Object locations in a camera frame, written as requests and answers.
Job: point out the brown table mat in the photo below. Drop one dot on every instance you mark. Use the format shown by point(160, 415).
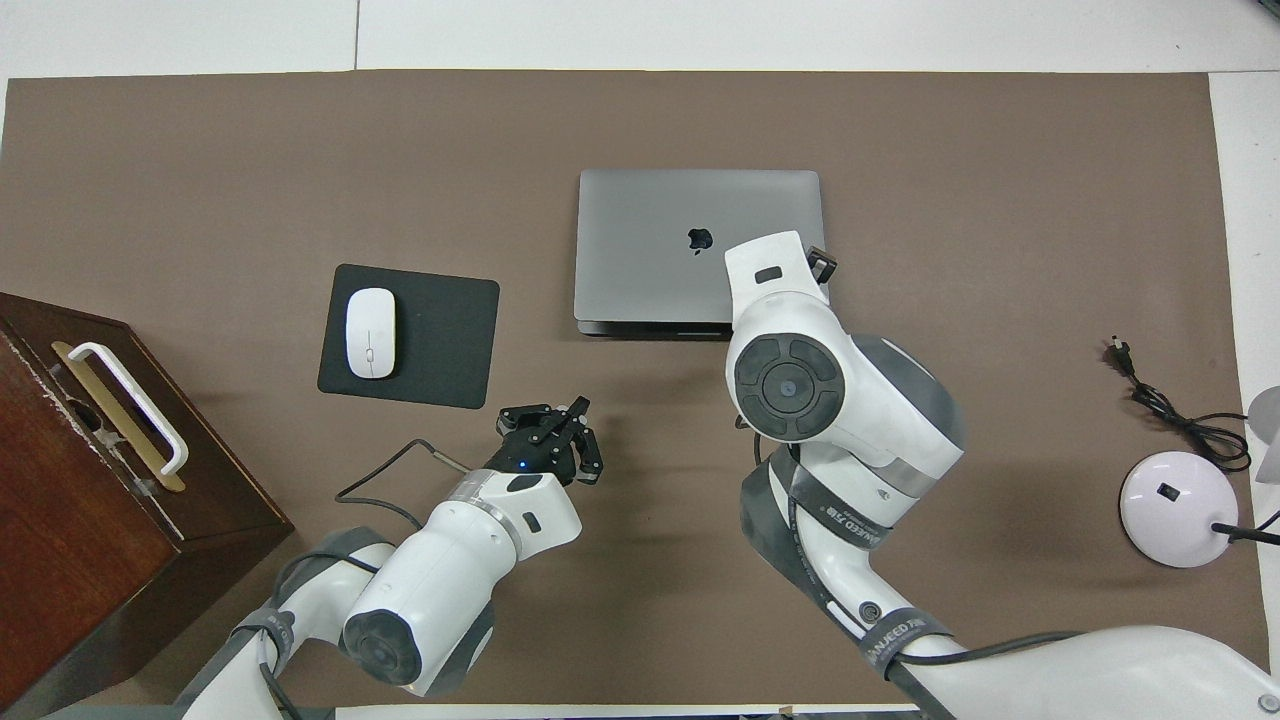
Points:
point(300, 160)

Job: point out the dark wooden box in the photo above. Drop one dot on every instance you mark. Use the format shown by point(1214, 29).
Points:
point(80, 540)

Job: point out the white computer mouse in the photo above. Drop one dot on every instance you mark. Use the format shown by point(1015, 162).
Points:
point(370, 333)

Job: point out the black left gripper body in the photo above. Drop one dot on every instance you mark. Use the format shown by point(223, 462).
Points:
point(535, 450)

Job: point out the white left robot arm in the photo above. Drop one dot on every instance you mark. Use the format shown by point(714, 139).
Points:
point(450, 570)

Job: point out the white desk lamp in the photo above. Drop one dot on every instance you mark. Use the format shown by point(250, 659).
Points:
point(1175, 510)

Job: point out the silver laptop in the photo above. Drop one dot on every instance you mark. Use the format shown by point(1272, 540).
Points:
point(640, 240)

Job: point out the black mouse pad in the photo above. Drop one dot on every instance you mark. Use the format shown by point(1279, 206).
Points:
point(440, 340)

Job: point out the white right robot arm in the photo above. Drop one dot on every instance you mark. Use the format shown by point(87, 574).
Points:
point(850, 400)

